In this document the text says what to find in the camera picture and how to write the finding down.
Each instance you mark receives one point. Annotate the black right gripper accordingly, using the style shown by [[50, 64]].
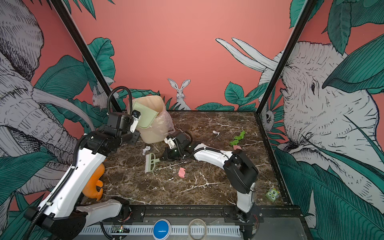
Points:
[[167, 153]]

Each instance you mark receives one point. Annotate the pale green dustpan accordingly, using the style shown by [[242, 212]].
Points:
[[147, 117]]

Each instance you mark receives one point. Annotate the small circuit board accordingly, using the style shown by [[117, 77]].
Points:
[[120, 229]]

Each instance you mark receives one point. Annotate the pale green hand brush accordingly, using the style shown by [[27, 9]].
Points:
[[151, 161]]

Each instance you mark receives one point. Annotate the black left frame post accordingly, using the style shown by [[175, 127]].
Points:
[[66, 18]]

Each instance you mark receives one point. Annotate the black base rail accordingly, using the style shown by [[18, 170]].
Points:
[[229, 213]]

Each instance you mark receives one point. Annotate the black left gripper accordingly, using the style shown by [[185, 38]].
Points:
[[135, 138]]

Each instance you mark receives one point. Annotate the cream trash bin with bag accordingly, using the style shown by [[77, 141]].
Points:
[[163, 123]]

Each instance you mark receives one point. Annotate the green paper scrap far right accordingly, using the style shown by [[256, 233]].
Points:
[[238, 138]]

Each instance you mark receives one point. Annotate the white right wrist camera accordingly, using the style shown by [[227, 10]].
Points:
[[170, 142]]

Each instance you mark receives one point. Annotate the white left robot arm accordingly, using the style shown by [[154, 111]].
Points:
[[57, 213]]

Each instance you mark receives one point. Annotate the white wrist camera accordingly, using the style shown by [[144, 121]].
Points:
[[136, 117], [170, 142]]

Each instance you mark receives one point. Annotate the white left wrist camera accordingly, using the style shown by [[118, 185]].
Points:
[[136, 117]]

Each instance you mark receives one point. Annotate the black frame post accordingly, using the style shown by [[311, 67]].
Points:
[[66, 18], [298, 29]]

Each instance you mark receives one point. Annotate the black right frame post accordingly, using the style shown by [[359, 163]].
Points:
[[298, 29]]

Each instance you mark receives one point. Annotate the small green toy figure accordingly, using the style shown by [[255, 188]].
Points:
[[273, 194]]

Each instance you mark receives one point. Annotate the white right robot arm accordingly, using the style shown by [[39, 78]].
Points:
[[240, 170]]

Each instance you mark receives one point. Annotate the orange duck toy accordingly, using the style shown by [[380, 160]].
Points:
[[94, 187]]

